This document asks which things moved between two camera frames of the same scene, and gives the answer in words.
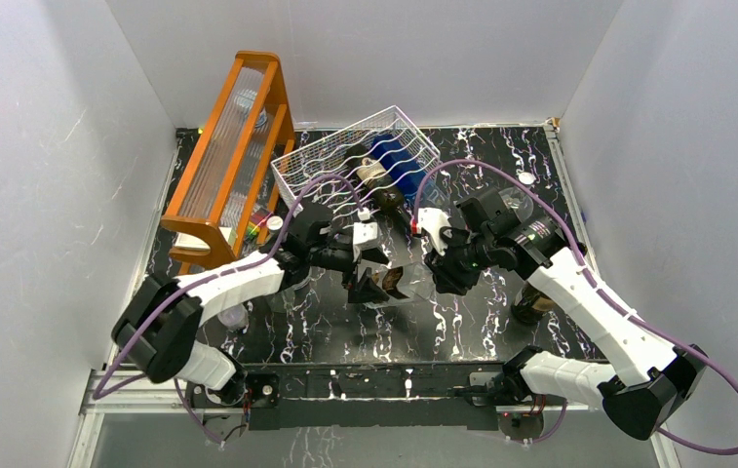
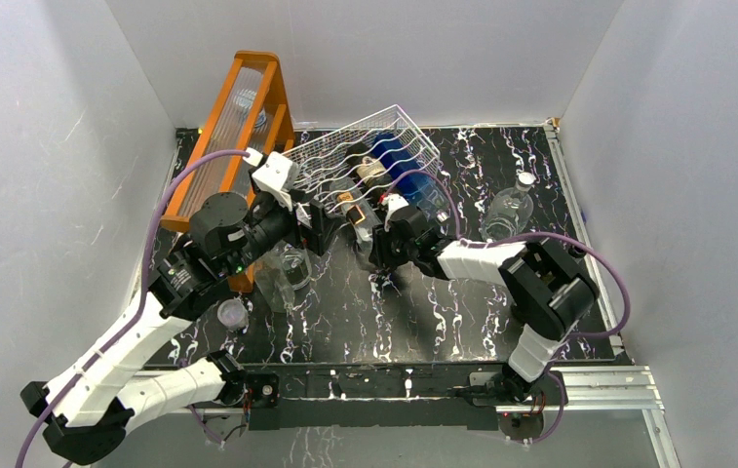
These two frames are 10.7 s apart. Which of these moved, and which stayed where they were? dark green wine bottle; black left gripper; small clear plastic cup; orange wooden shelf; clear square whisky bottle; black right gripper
Moved: black left gripper; clear square whisky bottle; black right gripper
Stayed: small clear plastic cup; dark green wine bottle; orange wooden shelf
